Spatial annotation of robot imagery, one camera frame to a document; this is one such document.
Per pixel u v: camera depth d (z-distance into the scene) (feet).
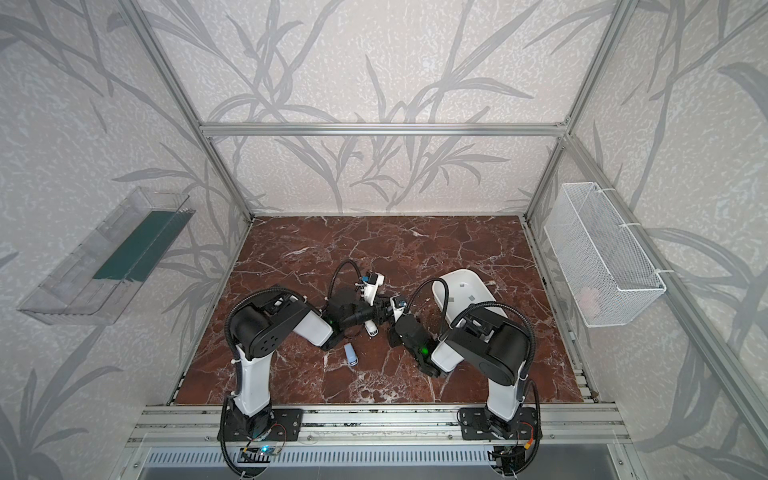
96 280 2.10
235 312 1.67
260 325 1.75
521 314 3.09
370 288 2.73
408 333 2.30
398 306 2.64
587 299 2.41
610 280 1.98
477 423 2.44
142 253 2.07
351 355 2.71
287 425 2.40
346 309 2.49
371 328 2.86
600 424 2.48
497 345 1.61
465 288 3.24
